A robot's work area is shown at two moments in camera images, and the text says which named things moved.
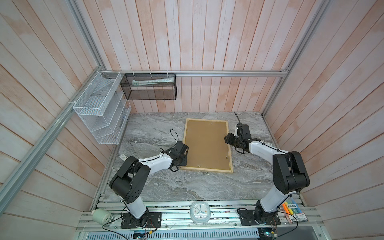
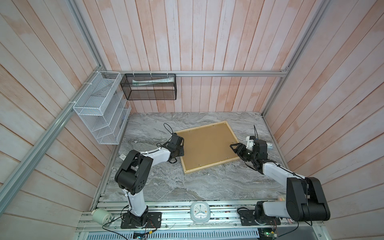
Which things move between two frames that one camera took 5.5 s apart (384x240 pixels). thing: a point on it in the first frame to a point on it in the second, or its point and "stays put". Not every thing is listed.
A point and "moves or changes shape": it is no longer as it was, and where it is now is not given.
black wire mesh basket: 149,86 stays put
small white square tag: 123,157 stays put
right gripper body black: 234,140 to 250,156
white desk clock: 200,211 stays put
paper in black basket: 139,82 stays put
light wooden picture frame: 207,169 moves or changes shape
